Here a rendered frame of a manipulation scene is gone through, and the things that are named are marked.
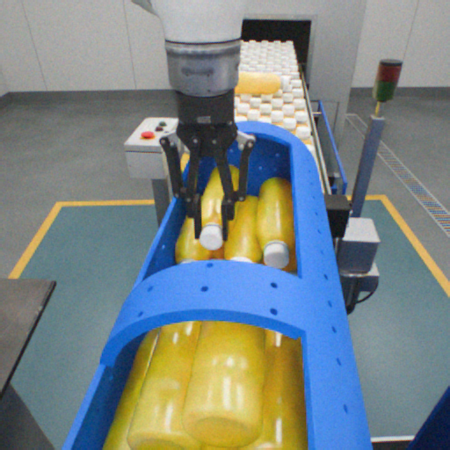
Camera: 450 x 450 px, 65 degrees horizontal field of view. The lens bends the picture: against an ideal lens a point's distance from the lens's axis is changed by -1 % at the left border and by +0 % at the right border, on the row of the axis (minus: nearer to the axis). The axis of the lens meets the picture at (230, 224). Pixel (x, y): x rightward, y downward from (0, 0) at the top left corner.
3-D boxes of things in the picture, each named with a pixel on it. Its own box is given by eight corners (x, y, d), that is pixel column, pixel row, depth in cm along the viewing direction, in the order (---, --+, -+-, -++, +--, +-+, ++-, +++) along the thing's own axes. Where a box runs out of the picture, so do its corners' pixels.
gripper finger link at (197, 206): (197, 203, 54) (192, 203, 54) (199, 240, 58) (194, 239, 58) (200, 193, 57) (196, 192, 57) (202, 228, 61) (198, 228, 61)
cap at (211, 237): (212, 221, 58) (210, 228, 57) (228, 235, 60) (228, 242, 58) (196, 233, 60) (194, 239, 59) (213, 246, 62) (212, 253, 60)
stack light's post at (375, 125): (319, 343, 172) (372, 119, 107) (318, 336, 175) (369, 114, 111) (327, 344, 172) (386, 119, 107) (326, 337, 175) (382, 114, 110)
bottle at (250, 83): (228, 77, 120) (284, 79, 118) (230, 68, 124) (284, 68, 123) (228, 97, 125) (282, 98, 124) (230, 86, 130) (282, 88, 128)
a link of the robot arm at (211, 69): (237, 45, 38) (237, 101, 41) (243, 32, 45) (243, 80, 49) (154, 45, 39) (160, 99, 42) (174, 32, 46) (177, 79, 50)
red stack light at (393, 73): (378, 82, 100) (381, 67, 98) (373, 76, 105) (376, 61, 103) (401, 83, 100) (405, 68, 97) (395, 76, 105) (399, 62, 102)
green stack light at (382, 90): (373, 99, 103) (378, 82, 100) (369, 93, 108) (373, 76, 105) (396, 100, 102) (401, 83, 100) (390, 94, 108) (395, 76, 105)
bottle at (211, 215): (226, 156, 71) (211, 210, 57) (250, 179, 74) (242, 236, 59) (202, 177, 75) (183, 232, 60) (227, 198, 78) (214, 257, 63)
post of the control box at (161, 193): (177, 363, 163) (148, 165, 105) (179, 356, 167) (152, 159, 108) (186, 364, 163) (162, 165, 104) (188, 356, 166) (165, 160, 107)
